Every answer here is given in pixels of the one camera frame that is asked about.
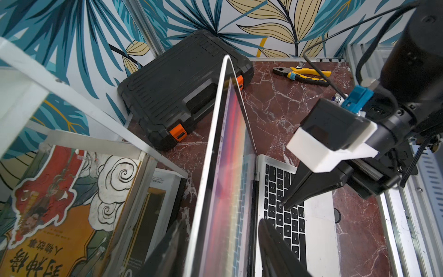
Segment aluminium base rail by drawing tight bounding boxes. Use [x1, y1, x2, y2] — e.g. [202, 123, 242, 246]
[377, 134, 443, 277]

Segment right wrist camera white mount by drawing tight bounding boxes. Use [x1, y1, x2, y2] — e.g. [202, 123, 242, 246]
[286, 85, 378, 173]

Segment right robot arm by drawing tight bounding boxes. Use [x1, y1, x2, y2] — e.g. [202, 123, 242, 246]
[280, 1, 443, 210]

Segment white folio magazine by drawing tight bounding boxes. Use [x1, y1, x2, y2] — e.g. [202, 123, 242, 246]
[118, 168, 186, 277]

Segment black plastic tool case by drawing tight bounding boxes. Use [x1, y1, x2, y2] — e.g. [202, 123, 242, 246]
[117, 30, 254, 151]

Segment orange illustrated book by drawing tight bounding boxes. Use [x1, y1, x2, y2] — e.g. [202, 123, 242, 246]
[1, 143, 142, 277]

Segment white metal shelf rack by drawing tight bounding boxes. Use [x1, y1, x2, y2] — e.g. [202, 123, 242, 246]
[1, 38, 187, 277]

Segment silver laptop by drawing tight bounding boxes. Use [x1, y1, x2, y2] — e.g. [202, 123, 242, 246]
[183, 55, 341, 277]

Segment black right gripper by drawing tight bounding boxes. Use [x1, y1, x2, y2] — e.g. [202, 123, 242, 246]
[280, 141, 418, 210]

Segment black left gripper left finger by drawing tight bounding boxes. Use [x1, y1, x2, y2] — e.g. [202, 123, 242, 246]
[136, 220, 188, 277]

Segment yellow black pliers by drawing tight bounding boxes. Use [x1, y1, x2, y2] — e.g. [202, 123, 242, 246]
[272, 67, 329, 87]

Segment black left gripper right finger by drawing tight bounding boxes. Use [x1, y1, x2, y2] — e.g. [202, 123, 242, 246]
[258, 219, 311, 277]

